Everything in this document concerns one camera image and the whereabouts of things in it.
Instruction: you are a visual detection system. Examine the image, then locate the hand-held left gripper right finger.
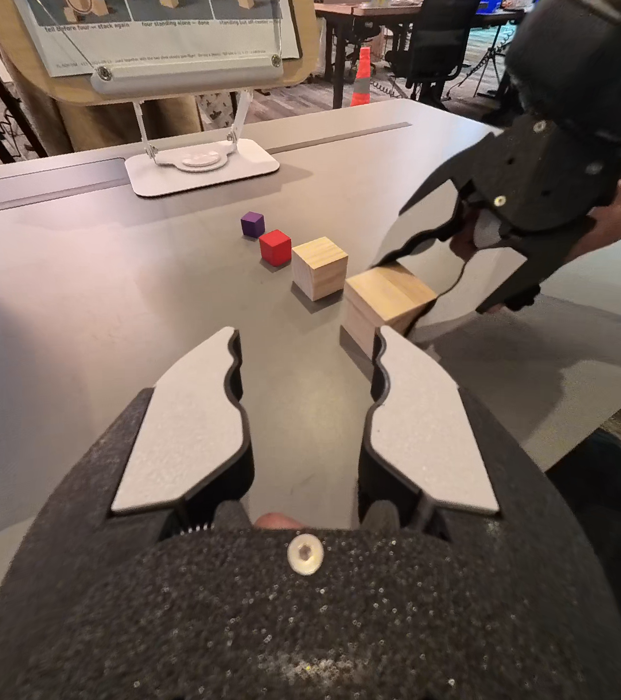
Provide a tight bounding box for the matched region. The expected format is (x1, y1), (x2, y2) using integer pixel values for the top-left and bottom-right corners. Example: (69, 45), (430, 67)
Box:
(358, 325), (501, 527)

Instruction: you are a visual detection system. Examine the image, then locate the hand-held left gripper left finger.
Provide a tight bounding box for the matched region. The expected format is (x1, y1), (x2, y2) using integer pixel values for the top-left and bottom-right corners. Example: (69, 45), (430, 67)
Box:
(110, 326), (255, 525)

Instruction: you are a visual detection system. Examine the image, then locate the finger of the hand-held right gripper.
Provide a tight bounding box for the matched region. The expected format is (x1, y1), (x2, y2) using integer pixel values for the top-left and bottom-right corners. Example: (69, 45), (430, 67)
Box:
(374, 180), (467, 269)
(409, 246), (530, 331)

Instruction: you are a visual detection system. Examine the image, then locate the large natural wooden cube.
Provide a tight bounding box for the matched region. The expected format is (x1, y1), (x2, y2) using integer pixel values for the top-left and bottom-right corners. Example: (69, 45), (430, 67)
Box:
(340, 262), (438, 363)

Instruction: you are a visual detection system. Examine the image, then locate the medium natural wooden cube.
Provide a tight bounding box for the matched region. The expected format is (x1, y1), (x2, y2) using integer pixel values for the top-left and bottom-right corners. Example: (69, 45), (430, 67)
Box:
(292, 237), (349, 302)

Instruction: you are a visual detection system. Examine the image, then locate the red wooden cube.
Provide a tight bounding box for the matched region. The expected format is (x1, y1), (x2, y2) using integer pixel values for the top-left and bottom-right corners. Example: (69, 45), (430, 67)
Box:
(259, 230), (293, 267)

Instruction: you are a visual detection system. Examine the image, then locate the orange traffic cone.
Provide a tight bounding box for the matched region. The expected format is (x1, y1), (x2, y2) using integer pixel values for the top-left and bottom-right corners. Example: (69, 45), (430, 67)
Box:
(350, 46), (374, 108)

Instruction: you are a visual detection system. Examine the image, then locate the black office chair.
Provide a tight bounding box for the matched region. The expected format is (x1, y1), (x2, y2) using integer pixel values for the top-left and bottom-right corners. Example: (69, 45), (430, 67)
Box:
(389, 0), (482, 106)

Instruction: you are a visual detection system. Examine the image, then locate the white instruction sign stand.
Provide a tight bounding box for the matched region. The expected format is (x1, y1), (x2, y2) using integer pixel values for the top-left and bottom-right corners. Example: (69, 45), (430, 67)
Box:
(12, 0), (300, 198)

